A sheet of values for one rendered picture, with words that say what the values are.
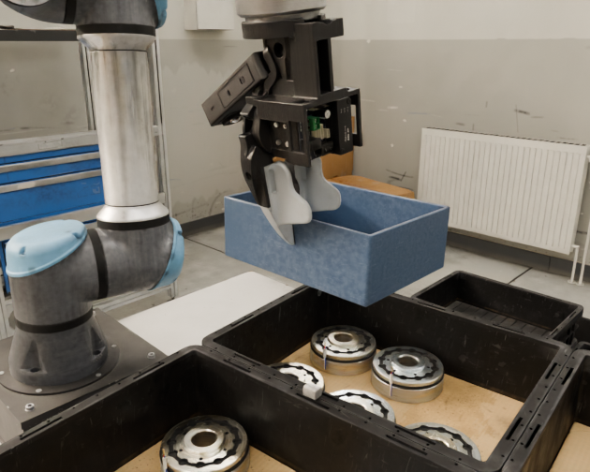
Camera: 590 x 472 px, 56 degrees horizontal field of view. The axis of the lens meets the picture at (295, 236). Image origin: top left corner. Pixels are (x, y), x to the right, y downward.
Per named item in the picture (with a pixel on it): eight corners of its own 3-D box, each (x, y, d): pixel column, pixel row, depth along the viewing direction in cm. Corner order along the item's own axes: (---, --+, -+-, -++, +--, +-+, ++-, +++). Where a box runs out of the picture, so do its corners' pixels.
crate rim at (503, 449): (196, 357, 75) (195, 341, 74) (325, 285, 97) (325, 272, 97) (492, 499, 52) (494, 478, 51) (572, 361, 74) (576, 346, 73)
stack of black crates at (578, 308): (398, 424, 180) (407, 297, 165) (446, 385, 200) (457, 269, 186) (521, 489, 154) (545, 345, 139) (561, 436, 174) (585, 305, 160)
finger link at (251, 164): (257, 213, 52) (246, 117, 48) (245, 209, 53) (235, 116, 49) (293, 198, 55) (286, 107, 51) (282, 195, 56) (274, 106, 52)
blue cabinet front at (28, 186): (6, 293, 232) (-19, 159, 214) (155, 249, 282) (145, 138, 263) (8, 295, 231) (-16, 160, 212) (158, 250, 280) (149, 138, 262)
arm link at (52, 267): (7, 300, 92) (-4, 221, 87) (93, 285, 98) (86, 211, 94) (18, 332, 82) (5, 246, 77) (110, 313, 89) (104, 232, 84)
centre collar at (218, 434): (174, 443, 66) (174, 438, 65) (208, 423, 69) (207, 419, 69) (200, 464, 62) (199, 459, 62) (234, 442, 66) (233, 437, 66)
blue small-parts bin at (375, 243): (224, 255, 65) (223, 196, 63) (309, 228, 75) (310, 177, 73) (365, 307, 52) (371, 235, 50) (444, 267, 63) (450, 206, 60)
